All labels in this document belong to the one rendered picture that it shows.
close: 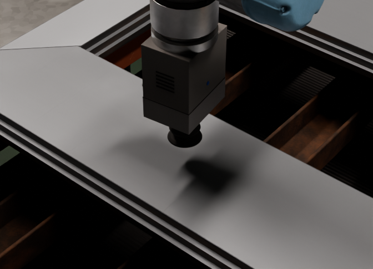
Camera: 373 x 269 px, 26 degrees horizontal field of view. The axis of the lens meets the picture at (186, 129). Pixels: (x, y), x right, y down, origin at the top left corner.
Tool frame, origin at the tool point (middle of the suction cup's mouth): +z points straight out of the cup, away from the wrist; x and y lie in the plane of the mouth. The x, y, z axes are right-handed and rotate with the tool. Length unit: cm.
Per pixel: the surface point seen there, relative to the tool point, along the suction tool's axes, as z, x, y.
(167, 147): 3.7, -3.0, -0.6
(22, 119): 3.7, -22.6, 4.9
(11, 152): 89, -92, -55
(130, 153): 3.7, -6.3, 2.9
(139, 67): 89, -84, -108
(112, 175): 3.7, -6.0, 7.4
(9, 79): 3.7, -30.1, -1.1
